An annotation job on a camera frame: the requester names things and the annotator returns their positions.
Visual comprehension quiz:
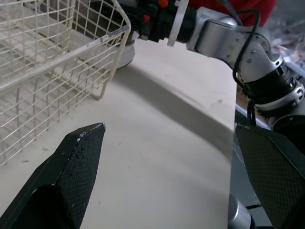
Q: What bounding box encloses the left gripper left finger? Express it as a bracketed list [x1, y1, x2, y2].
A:
[0, 122, 107, 229]

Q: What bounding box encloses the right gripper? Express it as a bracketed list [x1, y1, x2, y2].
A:
[132, 0, 182, 44]

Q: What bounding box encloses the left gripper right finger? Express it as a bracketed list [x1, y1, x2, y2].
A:
[234, 122, 305, 229]

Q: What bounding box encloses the robot body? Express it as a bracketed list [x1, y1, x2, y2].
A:
[272, 114, 305, 157]

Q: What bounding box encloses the person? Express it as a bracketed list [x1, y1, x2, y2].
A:
[189, 0, 277, 28]

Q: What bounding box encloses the black cable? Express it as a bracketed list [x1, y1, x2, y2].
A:
[220, 0, 262, 127]

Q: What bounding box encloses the cream wire basket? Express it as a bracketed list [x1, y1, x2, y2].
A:
[0, 0, 132, 166]

